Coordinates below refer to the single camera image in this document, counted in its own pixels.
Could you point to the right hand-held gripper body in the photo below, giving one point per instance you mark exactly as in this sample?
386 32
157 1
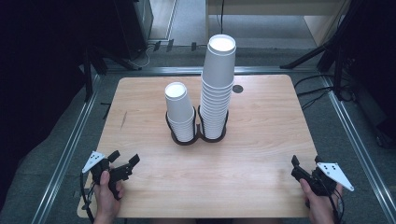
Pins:
336 172

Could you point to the aluminium floor rail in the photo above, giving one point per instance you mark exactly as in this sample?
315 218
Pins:
67 155
361 154
155 71

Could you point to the black tripod stand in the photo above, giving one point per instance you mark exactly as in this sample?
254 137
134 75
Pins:
306 57

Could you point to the light wooden desk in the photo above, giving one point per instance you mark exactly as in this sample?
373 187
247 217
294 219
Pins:
274 7

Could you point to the thin black floor strip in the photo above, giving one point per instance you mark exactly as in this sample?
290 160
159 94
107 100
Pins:
107 112

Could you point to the black round table grommet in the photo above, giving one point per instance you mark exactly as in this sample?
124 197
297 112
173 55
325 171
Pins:
237 88

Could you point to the grey tape piece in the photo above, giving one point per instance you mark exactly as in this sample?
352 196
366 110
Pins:
76 194

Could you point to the black cabinet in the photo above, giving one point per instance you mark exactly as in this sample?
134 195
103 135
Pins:
130 25

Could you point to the person's left hand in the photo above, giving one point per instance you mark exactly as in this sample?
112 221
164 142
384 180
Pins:
104 205

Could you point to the short stack of white cups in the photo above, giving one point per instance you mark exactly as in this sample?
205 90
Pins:
179 105

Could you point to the black tape strip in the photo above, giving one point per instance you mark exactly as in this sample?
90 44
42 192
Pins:
157 46
193 46
170 45

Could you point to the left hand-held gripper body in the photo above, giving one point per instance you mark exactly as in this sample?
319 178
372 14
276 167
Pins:
93 160

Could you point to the tall stack of white cups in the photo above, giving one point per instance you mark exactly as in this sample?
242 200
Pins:
218 68

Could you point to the dark curtain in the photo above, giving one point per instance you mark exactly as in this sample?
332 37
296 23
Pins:
37 77

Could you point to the black double cup holder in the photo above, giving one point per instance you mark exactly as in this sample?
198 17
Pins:
186 143

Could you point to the black metal stand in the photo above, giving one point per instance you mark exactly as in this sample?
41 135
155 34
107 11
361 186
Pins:
88 84

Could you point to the person's right hand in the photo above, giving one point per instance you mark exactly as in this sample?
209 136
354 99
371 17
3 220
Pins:
323 208

